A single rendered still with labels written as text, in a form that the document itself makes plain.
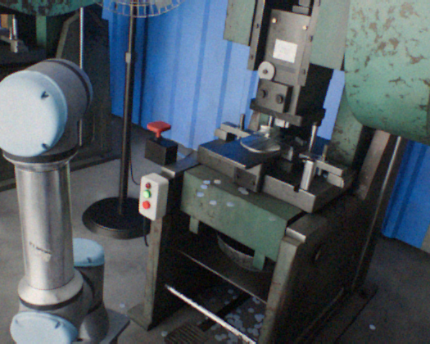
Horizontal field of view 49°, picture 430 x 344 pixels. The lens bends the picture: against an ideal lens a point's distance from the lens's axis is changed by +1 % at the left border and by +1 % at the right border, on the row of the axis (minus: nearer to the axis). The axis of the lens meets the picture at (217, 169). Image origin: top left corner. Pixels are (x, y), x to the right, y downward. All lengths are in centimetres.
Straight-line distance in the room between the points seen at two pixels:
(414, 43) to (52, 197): 70
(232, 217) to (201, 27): 187
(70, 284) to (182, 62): 250
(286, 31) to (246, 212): 54
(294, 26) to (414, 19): 52
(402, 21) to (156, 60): 264
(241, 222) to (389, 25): 74
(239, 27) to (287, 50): 16
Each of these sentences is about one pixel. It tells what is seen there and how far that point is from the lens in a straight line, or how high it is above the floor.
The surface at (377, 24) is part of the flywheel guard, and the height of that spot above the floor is 121.
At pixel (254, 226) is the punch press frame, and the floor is 58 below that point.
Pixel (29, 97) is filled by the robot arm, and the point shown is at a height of 107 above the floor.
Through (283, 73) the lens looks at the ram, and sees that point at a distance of 143.
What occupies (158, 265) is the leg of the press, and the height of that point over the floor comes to 29.
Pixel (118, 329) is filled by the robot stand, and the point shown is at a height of 45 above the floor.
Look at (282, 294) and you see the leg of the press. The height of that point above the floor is 45.
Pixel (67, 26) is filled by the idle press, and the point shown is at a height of 83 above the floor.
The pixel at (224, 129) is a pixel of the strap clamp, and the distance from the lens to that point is 167.
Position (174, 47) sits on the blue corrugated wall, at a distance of 329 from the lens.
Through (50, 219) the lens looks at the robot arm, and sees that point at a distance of 85.
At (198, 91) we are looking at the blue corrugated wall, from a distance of 321.
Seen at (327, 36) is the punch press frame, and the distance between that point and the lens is 131.
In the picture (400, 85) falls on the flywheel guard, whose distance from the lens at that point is 103.
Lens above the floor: 130
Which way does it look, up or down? 24 degrees down
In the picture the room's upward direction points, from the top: 8 degrees clockwise
